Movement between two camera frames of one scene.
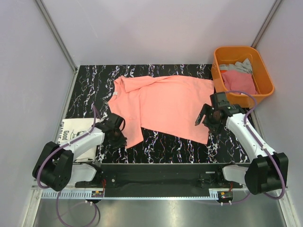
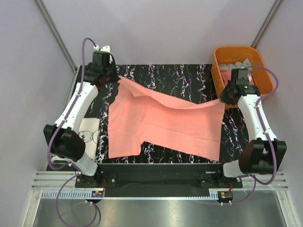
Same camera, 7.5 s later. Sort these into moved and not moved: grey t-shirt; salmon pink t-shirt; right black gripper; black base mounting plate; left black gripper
Moved: right black gripper; salmon pink t-shirt; left black gripper
Not moved: black base mounting plate; grey t-shirt
